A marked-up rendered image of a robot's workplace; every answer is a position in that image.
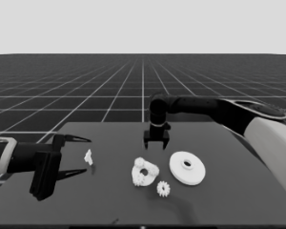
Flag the large thick white disc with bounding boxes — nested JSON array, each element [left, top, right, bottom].
[[168, 150, 207, 186]]

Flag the small white T-shaped piece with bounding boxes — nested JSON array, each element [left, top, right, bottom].
[[83, 148, 94, 166]]

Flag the white round carrier with pins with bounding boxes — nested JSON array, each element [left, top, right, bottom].
[[131, 156, 160, 188]]

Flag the white gear with long teeth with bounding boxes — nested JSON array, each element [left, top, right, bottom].
[[155, 180, 172, 198]]

